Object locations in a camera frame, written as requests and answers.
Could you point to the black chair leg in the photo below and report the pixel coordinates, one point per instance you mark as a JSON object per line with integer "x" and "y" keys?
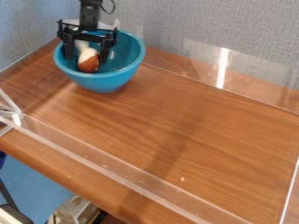
{"x": 9, "y": 212}

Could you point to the blue plastic bowl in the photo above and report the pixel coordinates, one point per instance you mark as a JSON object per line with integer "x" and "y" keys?
{"x": 115, "y": 72}

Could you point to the white power strip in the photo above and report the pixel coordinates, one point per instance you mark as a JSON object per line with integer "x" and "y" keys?
{"x": 75, "y": 211}

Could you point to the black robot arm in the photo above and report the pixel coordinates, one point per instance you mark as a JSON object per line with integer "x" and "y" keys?
{"x": 88, "y": 16}

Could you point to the clear acrylic barrier wall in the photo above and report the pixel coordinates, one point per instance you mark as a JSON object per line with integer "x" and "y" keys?
{"x": 191, "y": 145}

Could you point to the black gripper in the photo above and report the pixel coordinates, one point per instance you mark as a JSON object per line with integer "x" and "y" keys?
{"x": 71, "y": 32}

